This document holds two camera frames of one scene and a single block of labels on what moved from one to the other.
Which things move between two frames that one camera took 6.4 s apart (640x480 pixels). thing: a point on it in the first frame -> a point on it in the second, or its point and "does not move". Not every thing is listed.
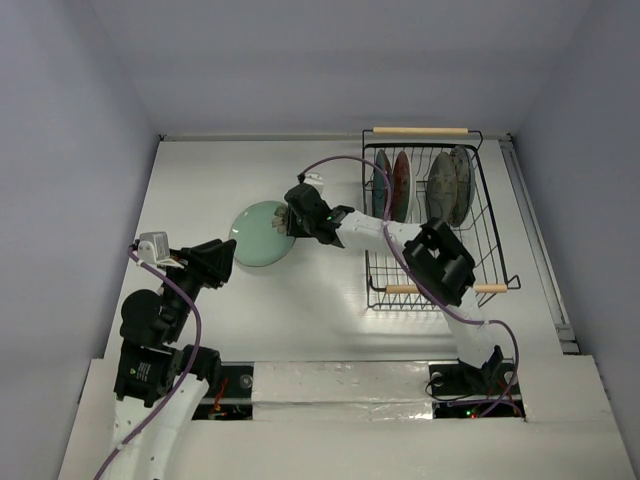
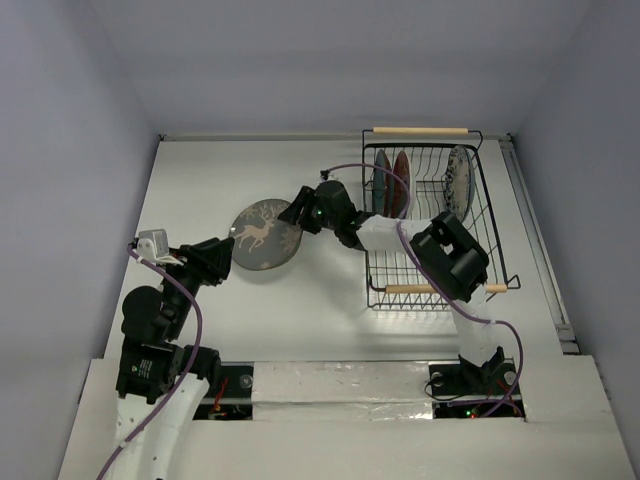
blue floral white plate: [466, 190] does not move
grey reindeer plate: [442, 186] -> [262, 240]
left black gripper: [210, 260] does not move
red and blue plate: [402, 188] does not move
